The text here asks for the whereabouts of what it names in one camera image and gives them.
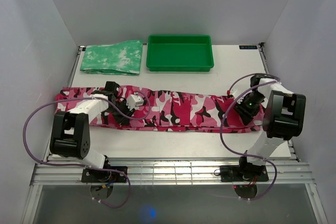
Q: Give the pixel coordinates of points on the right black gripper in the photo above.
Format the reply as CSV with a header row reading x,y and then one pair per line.
x,y
247,117

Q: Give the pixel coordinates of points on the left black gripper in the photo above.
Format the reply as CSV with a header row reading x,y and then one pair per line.
x,y
123,120

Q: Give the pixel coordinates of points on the pink camouflage trousers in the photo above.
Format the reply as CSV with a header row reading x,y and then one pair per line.
x,y
181,112

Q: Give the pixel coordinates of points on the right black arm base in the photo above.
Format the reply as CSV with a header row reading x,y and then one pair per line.
x,y
233,173

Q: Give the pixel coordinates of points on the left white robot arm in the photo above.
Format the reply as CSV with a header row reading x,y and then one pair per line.
x,y
70,135

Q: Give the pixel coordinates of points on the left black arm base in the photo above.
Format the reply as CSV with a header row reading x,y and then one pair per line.
x,y
97,176

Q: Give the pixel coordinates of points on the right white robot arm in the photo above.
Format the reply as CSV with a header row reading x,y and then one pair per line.
x,y
283,120

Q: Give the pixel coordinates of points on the folded green white trousers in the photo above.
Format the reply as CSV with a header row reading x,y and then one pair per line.
x,y
123,58

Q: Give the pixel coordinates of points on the dark label sticker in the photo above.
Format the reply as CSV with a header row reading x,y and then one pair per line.
x,y
248,47

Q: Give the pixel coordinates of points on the green plastic tray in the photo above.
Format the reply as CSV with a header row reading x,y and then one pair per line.
x,y
179,53

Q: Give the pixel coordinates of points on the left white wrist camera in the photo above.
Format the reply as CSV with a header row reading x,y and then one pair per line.
x,y
134,101

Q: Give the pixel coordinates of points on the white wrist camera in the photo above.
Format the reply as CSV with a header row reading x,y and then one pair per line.
x,y
134,101
234,93

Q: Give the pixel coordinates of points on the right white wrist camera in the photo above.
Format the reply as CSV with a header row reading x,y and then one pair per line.
x,y
234,93

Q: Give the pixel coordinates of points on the aluminium rail frame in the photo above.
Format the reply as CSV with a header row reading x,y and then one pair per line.
x,y
172,181

